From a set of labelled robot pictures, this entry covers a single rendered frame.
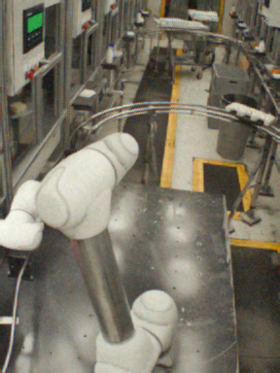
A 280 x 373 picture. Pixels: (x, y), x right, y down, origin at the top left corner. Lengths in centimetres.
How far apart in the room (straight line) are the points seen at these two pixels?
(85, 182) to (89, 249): 18
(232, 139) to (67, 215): 346
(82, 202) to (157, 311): 56
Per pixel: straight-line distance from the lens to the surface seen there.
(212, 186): 384
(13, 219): 152
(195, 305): 176
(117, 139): 105
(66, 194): 91
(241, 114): 319
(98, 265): 106
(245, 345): 255
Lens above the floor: 197
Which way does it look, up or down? 32 degrees down
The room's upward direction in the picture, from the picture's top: 5 degrees clockwise
